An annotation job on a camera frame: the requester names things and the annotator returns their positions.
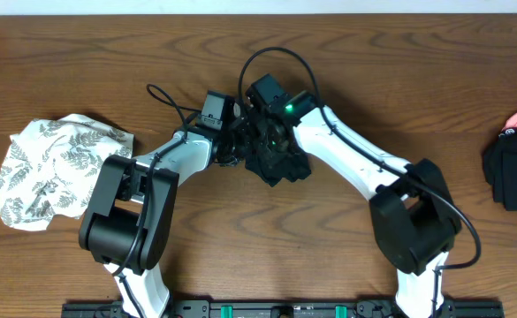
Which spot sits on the white fern print cloth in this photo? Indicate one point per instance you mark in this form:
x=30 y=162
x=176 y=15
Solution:
x=51 y=167

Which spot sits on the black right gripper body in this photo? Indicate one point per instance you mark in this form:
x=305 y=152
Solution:
x=269 y=141

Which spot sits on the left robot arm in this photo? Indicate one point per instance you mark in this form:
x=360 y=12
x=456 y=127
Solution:
x=128 y=218

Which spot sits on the black t-shirt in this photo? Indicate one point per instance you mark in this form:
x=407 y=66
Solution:
x=276 y=156

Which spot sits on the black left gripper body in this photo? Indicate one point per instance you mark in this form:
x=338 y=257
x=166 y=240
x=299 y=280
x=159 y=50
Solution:
x=232 y=144

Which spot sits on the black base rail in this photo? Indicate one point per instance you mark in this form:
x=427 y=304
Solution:
x=375 y=308

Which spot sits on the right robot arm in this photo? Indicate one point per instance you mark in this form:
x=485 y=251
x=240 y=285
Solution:
x=413 y=217

